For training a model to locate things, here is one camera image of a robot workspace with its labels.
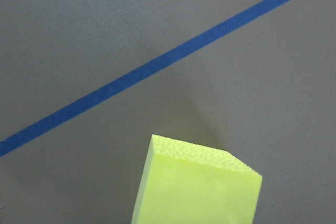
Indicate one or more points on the yellow foam block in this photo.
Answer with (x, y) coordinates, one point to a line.
(184, 182)

